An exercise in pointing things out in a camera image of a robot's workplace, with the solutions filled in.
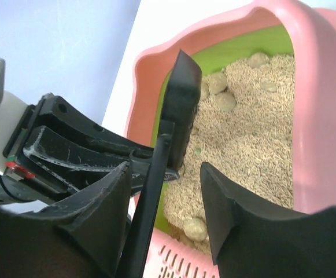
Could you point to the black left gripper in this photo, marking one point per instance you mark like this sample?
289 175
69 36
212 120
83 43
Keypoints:
50 150

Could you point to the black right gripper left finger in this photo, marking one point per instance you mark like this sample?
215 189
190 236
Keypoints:
80 236

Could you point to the black litter scoop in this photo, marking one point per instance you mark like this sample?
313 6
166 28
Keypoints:
181 98

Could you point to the beige litter pellets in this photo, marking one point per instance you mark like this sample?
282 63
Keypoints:
251 145

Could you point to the litter clump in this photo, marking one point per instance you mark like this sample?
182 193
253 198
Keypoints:
225 101
204 90
257 59
217 83
269 86
195 229

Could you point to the pink litter box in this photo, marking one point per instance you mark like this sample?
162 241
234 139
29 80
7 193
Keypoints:
271 26

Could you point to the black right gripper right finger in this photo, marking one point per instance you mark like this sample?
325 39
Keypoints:
253 237

